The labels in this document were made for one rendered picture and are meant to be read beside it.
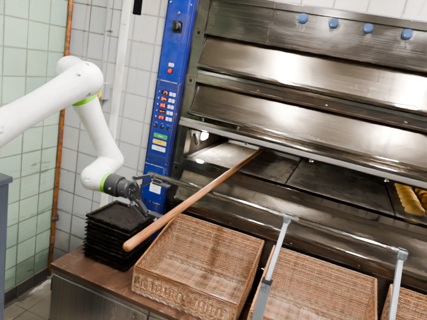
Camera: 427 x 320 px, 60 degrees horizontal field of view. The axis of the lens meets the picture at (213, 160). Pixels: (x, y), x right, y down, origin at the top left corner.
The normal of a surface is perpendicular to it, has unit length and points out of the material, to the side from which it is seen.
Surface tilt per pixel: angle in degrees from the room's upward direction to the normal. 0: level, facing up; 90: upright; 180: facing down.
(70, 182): 90
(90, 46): 90
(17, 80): 90
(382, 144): 70
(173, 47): 90
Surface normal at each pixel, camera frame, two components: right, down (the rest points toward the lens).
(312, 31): -0.35, 0.19
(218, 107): -0.26, -0.15
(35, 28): 0.92, 0.25
